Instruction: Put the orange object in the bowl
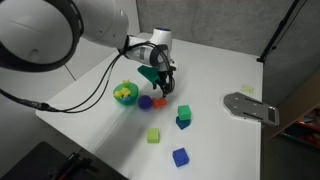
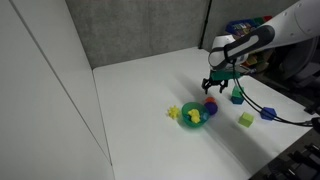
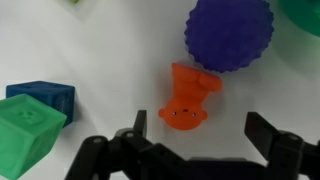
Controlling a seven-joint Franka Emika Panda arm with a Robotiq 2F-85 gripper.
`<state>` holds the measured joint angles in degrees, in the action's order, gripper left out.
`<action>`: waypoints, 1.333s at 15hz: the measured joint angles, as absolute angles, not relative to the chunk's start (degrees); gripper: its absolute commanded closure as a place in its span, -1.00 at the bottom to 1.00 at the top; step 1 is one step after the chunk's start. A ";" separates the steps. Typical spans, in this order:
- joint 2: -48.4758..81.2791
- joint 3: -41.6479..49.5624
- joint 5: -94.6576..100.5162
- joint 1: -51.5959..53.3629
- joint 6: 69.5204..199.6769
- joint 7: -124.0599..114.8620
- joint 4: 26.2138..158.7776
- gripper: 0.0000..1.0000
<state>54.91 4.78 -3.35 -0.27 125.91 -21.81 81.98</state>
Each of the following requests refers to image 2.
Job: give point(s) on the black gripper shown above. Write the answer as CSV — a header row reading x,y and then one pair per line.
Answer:
x,y
218,81

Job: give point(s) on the orange toy object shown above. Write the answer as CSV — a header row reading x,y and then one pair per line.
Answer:
x,y
210,99

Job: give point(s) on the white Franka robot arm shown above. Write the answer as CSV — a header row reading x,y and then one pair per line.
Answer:
x,y
286,26

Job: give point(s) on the green plastic bowl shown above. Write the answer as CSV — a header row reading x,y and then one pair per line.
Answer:
x,y
186,110

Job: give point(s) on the purple ball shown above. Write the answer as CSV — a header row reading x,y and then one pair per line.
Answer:
x,y
211,108

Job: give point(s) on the small light blue toy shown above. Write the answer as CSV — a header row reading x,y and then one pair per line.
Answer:
x,y
205,116

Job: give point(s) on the yellow toy duck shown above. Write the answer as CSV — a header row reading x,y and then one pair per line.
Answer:
x,y
194,115

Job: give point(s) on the lime green cube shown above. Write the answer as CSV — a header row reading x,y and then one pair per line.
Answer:
x,y
246,120

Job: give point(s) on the yellow spiky toy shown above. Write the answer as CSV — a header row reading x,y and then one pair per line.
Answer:
x,y
173,112

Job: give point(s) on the wooden toy shelf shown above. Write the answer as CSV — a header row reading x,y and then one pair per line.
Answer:
x,y
256,60

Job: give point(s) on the blue block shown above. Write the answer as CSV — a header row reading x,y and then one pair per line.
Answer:
x,y
266,111

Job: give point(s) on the black vertical pole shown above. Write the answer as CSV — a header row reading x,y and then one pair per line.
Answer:
x,y
204,26

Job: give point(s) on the blue toy bin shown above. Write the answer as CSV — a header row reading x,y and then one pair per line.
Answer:
x,y
238,26

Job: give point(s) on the red toy bin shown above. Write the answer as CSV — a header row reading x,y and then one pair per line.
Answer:
x,y
267,18

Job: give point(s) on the grey office chair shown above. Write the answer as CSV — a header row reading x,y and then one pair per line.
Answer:
x,y
300,63

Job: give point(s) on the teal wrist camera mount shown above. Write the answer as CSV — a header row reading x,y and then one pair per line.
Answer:
x,y
221,74

